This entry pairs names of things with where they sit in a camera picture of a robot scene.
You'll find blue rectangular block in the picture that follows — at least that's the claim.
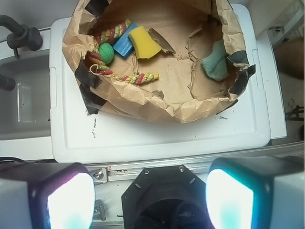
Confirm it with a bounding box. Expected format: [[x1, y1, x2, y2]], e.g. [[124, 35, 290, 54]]
[[113, 23, 138, 59]]

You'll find black octagonal mount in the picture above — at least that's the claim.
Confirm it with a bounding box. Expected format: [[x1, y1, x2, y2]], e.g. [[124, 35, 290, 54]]
[[122, 165, 213, 229]]

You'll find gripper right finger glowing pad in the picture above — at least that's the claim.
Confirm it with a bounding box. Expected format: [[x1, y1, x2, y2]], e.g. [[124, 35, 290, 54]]
[[205, 156, 305, 229]]

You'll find brown paper bag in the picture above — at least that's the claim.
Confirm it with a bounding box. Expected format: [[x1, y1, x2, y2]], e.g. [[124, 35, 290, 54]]
[[62, 0, 255, 124]]

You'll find multicolour braided rope toy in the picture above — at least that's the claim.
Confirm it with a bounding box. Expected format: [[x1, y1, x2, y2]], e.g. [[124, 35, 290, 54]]
[[86, 19, 159, 85]]

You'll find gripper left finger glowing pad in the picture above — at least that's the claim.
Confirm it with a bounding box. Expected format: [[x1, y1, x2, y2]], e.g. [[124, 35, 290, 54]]
[[0, 163, 95, 229]]

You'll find white plastic bin lid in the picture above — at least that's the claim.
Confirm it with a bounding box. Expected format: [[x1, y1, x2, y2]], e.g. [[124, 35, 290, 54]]
[[49, 4, 271, 164]]

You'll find grey plastic tub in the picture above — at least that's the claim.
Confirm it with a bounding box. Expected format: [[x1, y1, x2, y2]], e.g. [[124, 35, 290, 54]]
[[0, 50, 51, 140]]

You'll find green textured ball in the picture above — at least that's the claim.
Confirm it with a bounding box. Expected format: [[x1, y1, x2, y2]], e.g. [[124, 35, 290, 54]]
[[99, 43, 114, 65]]

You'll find yellow sponge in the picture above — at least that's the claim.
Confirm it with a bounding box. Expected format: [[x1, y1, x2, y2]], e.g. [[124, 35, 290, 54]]
[[128, 26, 162, 59]]

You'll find light blue knitted cloth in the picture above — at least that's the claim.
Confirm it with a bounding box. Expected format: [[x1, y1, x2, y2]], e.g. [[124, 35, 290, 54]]
[[202, 40, 228, 81]]

